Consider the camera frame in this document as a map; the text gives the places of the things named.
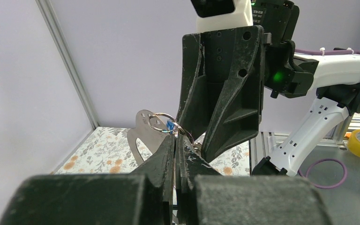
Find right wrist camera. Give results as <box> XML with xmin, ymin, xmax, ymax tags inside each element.
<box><xmin>191</xmin><ymin>0</ymin><xmax>254</xmax><ymax>33</ymax></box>

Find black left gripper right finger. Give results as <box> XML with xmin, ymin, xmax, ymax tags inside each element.
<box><xmin>176</xmin><ymin>135</ymin><xmax>332</xmax><ymax>225</ymax></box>

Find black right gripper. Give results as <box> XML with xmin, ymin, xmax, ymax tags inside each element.
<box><xmin>176</xmin><ymin>25</ymin><xmax>266</xmax><ymax>162</ymax></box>

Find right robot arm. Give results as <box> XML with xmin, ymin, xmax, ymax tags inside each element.
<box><xmin>177</xmin><ymin>0</ymin><xmax>360</xmax><ymax>176</ymax></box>

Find floral table cloth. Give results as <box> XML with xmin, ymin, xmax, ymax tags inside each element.
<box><xmin>54</xmin><ymin>127</ymin><xmax>250</xmax><ymax>176</ymax></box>

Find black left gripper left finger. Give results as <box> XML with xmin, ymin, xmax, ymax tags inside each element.
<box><xmin>0</xmin><ymin>136</ymin><xmax>174</xmax><ymax>225</ymax></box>

